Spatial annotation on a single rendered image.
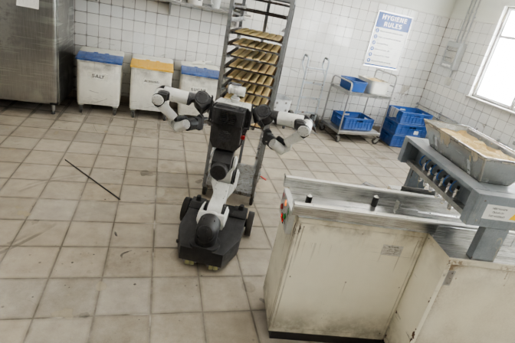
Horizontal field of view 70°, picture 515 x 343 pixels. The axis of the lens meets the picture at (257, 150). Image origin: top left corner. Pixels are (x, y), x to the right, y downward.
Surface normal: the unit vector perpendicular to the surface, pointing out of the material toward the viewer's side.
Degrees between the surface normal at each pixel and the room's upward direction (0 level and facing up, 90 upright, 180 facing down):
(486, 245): 90
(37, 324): 0
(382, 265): 90
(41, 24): 90
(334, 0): 90
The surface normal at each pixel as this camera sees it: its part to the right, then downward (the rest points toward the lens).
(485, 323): 0.07, 0.39
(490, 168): 0.00, 0.67
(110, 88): 0.30, 0.44
